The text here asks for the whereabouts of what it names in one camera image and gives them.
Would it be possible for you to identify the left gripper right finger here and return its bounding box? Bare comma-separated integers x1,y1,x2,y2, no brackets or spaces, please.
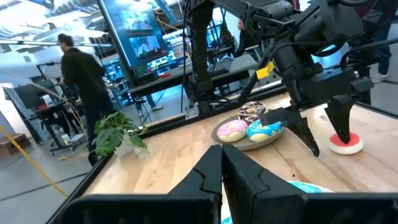
221,142,398,224

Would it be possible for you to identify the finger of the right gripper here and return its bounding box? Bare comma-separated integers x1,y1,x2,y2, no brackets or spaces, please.
323,95,357,144
259,106,321,158

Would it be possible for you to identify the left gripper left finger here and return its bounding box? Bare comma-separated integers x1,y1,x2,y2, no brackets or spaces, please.
57,144,223,224

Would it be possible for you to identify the small red donut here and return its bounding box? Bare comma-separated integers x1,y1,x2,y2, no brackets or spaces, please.
328,132,364,156

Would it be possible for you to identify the chocolate drizzled donut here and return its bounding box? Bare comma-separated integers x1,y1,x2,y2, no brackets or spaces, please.
238,100,268,125

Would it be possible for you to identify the large pink frosted donut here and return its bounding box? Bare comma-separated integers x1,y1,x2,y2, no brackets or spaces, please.
216,119,249,144

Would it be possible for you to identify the grey round plate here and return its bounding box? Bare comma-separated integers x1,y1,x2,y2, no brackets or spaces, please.
211,114,285,152

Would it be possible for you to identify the white round plate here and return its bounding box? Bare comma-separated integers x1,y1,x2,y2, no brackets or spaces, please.
220,180,334,224

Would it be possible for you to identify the person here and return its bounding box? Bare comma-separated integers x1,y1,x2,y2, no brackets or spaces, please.
57,33,116,167
234,18,261,60
371,18,391,84

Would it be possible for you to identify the green potted plant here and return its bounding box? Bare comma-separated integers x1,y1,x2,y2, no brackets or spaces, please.
91,111,149,159

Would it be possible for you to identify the black keyboard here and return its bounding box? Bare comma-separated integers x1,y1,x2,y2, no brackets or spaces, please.
207,57,233,78

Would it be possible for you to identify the grey desk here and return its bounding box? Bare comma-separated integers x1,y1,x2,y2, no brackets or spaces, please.
127,52,261,98

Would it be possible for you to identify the brown wooden box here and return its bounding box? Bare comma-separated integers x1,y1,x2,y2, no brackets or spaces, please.
0,133,32,158

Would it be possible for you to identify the black equipment cart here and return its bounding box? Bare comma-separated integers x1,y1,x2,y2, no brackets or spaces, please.
2,79,86,156

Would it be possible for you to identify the large desk monitor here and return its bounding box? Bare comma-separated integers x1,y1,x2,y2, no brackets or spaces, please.
101,0,175,70

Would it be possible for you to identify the yellow cable tag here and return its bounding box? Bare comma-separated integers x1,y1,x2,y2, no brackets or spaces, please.
256,60,276,80

